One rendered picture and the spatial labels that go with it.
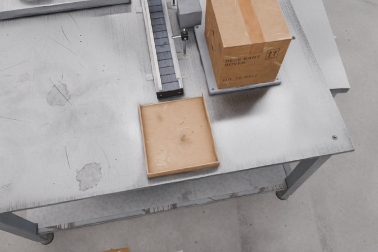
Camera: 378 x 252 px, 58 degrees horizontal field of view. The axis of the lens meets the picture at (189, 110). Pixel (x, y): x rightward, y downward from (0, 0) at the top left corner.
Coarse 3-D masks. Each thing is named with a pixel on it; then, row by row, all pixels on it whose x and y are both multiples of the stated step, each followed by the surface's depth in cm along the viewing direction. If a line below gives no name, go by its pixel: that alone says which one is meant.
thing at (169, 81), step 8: (152, 0) 158; (160, 0) 158; (152, 8) 155; (160, 8) 155; (152, 16) 153; (160, 16) 153; (152, 24) 151; (160, 24) 151; (152, 32) 149; (160, 32) 149; (160, 40) 146; (168, 40) 146; (160, 48) 144; (168, 48) 144; (160, 56) 142; (168, 56) 142; (160, 64) 141; (168, 64) 141; (160, 72) 139; (168, 72) 139; (168, 80) 137; (176, 80) 137; (168, 88) 135; (176, 88) 135
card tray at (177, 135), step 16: (144, 112) 135; (160, 112) 135; (176, 112) 135; (192, 112) 135; (144, 128) 132; (160, 128) 132; (176, 128) 132; (192, 128) 132; (208, 128) 132; (144, 144) 125; (160, 144) 129; (176, 144) 129; (192, 144) 129; (208, 144) 129; (160, 160) 126; (176, 160) 126; (192, 160) 126; (208, 160) 126
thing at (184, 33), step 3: (183, 30) 135; (183, 33) 136; (186, 33) 137; (174, 36) 137; (177, 36) 137; (180, 36) 137; (183, 36) 136; (186, 36) 136; (183, 39) 138; (186, 39) 138; (183, 42) 141; (183, 45) 143; (183, 48) 145; (183, 51) 147
